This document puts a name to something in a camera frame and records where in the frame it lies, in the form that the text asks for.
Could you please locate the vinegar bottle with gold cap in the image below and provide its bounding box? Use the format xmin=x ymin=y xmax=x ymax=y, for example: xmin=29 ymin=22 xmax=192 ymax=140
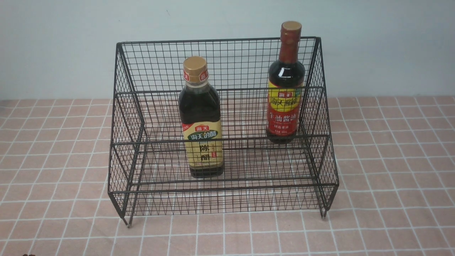
xmin=178 ymin=56 xmax=224 ymax=178

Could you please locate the soy sauce bottle red label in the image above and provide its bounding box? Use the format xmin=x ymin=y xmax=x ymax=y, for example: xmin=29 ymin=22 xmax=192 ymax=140
xmin=266 ymin=21 xmax=305 ymax=144

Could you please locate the black wire mesh rack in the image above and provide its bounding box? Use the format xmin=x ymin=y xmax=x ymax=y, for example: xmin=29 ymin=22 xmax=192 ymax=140
xmin=107 ymin=36 xmax=339 ymax=226

